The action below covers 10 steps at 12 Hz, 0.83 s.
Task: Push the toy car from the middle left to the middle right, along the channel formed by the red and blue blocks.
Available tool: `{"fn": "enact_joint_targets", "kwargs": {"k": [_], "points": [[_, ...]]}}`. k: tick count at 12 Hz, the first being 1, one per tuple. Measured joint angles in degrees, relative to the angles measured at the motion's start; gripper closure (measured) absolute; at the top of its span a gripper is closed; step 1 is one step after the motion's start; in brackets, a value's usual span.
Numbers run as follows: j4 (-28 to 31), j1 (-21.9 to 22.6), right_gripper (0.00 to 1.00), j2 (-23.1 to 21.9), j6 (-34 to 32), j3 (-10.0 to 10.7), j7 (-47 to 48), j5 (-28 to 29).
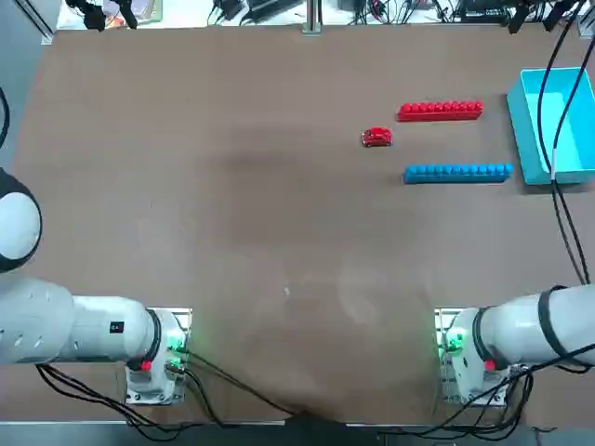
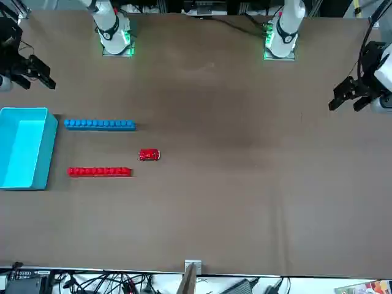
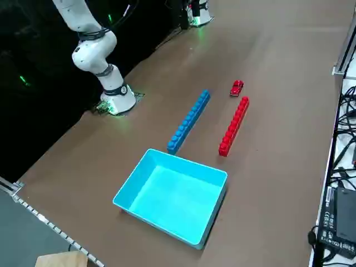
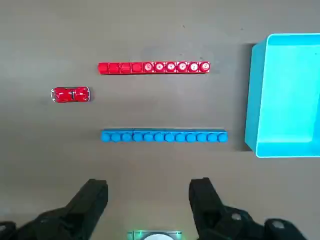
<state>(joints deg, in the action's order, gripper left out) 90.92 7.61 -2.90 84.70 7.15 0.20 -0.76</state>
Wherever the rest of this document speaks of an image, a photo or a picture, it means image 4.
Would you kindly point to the red toy car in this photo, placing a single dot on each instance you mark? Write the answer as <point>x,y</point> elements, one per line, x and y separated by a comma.
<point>70,94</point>

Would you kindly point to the red building block row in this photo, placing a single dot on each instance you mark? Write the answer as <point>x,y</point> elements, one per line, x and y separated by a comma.
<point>125,68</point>

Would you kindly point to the blue building block row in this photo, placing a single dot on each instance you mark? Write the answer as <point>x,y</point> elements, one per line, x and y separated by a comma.
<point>162,137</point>

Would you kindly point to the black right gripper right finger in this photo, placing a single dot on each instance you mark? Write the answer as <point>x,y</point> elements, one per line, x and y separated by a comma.
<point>215,220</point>

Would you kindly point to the teal plastic bin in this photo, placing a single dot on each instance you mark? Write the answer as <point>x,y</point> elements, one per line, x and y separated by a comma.
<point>287,100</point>

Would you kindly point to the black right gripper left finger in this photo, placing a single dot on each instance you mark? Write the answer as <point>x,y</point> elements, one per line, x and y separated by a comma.
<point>72,217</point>

